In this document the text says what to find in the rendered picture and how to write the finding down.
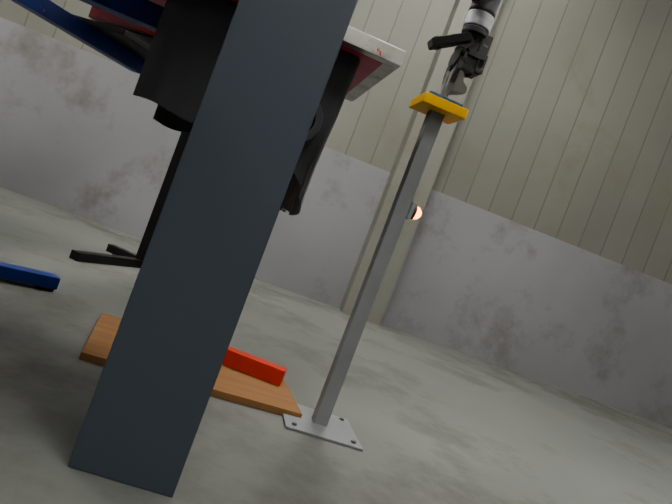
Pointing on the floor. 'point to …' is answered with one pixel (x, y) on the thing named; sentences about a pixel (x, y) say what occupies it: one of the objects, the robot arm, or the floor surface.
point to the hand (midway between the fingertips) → (442, 96)
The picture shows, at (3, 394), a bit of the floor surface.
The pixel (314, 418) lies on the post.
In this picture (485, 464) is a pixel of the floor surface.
